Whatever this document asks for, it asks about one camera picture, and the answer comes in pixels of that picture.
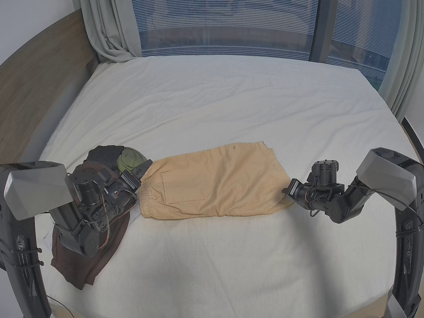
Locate window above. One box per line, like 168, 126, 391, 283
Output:
127, 0, 403, 89

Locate dark grey garment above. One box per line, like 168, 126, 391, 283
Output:
87, 145, 125, 172

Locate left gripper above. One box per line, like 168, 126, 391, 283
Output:
109, 170, 144, 213

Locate green garment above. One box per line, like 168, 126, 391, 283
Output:
117, 148, 150, 173

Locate tan shorts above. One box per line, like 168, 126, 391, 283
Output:
137, 140, 294, 220

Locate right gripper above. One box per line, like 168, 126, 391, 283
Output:
282, 178, 314, 209

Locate brown garment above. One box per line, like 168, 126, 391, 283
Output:
50, 163, 132, 291

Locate bed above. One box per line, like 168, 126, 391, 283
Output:
0, 9, 424, 318

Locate grey-green curtain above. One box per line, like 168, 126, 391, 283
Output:
70, 0, 143, 64
378, 0, 424, 122

